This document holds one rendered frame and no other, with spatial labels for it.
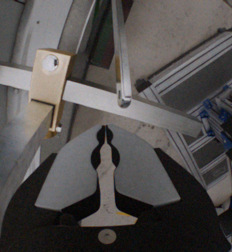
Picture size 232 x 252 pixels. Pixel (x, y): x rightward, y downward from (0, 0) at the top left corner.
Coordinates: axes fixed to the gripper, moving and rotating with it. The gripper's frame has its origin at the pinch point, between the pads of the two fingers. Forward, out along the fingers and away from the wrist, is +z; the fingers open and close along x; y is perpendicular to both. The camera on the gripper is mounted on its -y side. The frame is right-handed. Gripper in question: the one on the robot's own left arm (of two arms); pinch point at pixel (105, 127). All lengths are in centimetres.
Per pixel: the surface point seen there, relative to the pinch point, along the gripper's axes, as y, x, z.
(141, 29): -17, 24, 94
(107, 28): -10.0, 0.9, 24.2
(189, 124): 6.2, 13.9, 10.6
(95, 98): 1.1, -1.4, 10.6
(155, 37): -12, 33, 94
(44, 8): -18.9, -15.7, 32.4
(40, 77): -2.8, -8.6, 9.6
